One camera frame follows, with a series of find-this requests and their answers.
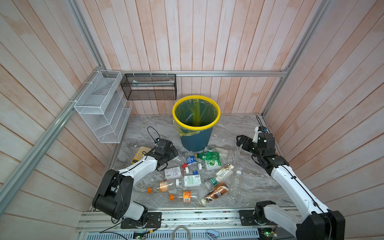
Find white label square bottle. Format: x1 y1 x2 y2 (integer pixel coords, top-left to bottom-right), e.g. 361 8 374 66
164 167 190 180

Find blue label crushed bottle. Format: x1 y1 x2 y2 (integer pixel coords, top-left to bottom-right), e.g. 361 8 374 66
185 156 200 175

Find orange label bottle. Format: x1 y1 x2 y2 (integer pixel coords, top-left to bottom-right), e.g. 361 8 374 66
147 181 177 194
170 190 200 204

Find green label white bottle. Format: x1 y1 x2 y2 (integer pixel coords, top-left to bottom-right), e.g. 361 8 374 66
175 175 202 188

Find cream label bottle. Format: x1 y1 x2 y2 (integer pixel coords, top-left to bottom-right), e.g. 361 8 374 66
216 164 235 183

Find clear tall bottle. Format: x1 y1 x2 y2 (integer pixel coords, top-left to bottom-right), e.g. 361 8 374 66
229 170 243 199

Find brown coffee bottle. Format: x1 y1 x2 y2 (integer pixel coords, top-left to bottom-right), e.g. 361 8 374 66
201 183 229 206

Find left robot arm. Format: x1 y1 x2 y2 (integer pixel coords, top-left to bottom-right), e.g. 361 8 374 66
92 139 179 224

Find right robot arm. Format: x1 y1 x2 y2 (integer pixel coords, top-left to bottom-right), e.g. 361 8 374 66
236 131 346 240

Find teal bin with yellow rim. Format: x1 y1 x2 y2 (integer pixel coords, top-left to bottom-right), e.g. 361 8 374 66
172 95 221 152

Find yellow bin liner bag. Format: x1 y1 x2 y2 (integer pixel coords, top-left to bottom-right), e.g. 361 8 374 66
172 95 221 137

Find yellow calculator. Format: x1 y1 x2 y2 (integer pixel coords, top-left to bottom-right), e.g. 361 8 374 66
131 146 151 164

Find clear bottle behind green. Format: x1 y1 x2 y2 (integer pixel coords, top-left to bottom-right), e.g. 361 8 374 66
204 147 229 157

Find green crushed bottle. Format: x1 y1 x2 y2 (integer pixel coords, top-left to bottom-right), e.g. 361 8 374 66
195 152 220 161

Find lime label white bottle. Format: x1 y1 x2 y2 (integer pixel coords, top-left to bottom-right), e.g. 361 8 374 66
204 160 222 171

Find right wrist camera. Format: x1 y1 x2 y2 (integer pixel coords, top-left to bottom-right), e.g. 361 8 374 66
253 126 268 143

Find black wire mesh basket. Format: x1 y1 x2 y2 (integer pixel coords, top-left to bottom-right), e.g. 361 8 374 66
121 73 177 101

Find aluminium front rail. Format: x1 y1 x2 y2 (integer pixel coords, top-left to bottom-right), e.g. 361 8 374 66
74 206 326 233

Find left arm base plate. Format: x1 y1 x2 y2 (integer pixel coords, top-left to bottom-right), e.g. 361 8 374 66
121 212 162 229

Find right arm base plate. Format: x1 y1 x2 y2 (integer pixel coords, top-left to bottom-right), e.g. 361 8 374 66
239 210 275 226

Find white wire mesh shelf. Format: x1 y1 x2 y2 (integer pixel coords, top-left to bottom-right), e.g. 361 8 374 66
75 71 132 144

